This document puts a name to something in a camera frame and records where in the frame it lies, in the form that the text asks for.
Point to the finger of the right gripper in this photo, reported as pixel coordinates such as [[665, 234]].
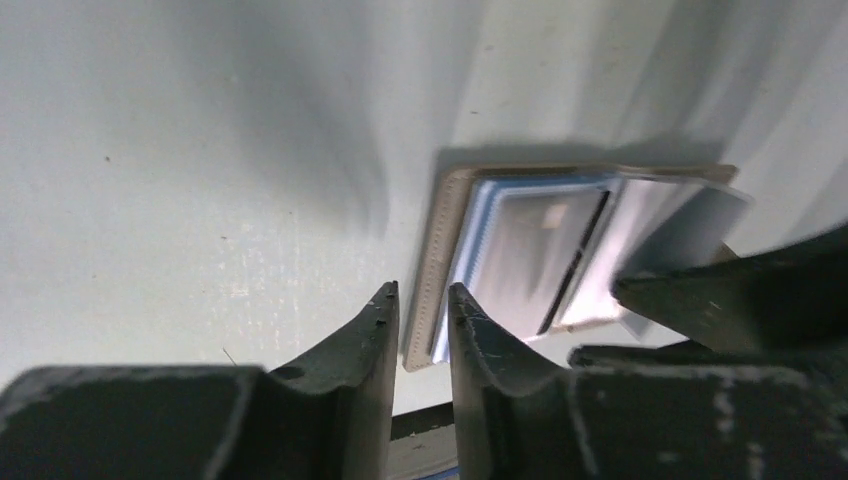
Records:
[[827, 366], [794, 297]]

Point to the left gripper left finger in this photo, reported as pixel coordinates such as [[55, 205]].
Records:
[[324, 415]]

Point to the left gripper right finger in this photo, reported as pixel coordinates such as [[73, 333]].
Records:
[[519, 415]]

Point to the beige card holder wallet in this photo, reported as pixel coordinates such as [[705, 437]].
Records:
[[662, 219]]

